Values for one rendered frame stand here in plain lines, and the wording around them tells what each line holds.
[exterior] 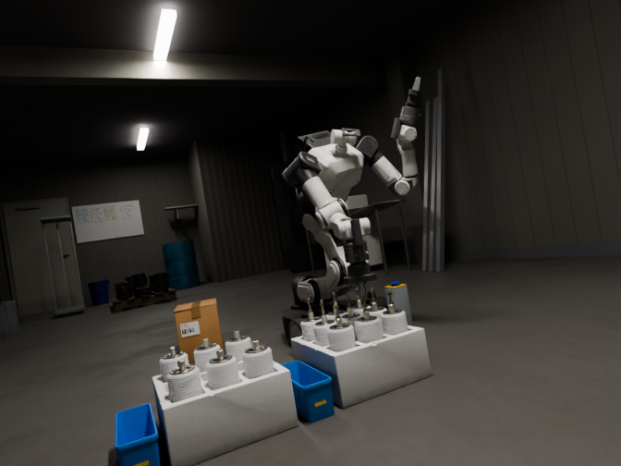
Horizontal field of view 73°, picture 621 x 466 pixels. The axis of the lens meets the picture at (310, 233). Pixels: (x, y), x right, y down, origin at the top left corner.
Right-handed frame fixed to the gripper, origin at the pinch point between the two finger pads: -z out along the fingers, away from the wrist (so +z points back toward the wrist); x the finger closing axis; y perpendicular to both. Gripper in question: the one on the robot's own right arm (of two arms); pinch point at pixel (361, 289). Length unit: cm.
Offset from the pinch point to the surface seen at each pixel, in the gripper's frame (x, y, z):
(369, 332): -0.1, 4.8, -14.8
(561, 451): -41, 54, -36
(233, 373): 42, 32, -15
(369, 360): 1.3, 10.0, -23.1
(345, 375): 9.9, 15.6, -25.6
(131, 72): 210, -260, 224
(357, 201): 0, -408, 59
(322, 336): 17.6, 1.1, -14.8
